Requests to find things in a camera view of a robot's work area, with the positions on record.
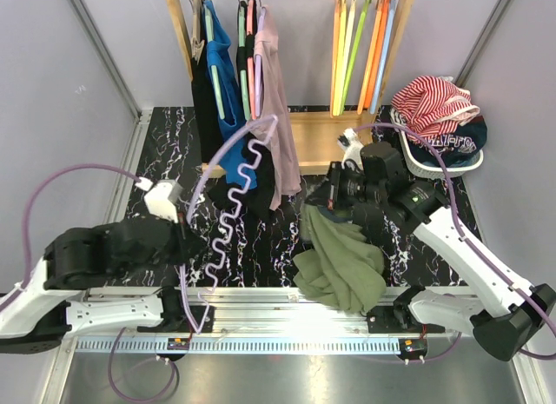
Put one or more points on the black garment on clip hanger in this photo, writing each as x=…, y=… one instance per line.
x=206, y=114

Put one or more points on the blue top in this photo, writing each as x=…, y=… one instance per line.
x=217, y=54

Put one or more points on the orange hanger with red top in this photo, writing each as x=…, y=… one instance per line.
x=335, y=52

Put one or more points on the cream empty hanger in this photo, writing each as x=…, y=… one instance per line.
x=349, y=52

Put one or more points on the mint green hanger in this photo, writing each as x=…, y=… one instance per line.
x=209, y=27

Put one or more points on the pink hanger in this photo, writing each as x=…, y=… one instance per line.
x=250, y=43

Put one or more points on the light blue empty hanger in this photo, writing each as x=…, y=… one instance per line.
x=382, y=61

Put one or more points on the lilac hanger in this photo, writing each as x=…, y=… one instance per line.
x=258, y=63

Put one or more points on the aluminium rail base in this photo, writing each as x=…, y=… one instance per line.
x=421, y=364

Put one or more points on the wooden clothes rack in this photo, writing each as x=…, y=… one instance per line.
x=319, y=137

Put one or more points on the red white striped top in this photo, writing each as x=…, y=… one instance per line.
x=434, y=106

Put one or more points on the mauve pink top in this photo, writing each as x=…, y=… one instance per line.
x=281, y=144

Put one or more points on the navy printed shirt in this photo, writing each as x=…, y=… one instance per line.
x=455, y=149

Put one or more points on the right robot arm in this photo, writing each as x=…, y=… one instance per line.
x=507, y=310

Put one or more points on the white laundry basket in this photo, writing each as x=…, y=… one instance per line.
x=424, y=171

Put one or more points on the orange empty hanger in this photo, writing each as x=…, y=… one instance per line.
x=377, y=55
x=370, y=56

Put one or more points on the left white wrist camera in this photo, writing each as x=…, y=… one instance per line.
x=161, y=197

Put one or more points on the black white striped tank top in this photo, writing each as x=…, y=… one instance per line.
x=397, y=119

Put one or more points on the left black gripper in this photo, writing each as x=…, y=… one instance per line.
x=188, y=249

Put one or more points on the yellow plastic hanger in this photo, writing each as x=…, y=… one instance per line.
x=347, y=12

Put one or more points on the olive green top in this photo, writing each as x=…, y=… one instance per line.
x=341, y=270

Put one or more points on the wooden clip hanger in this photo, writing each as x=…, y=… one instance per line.
x=196, y=40

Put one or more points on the lime green empty hanger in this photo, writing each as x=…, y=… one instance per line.
x=355, y=45

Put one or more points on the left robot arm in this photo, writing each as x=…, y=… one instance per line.
x=39, y=314

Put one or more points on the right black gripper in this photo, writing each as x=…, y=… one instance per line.
x=330, y=196

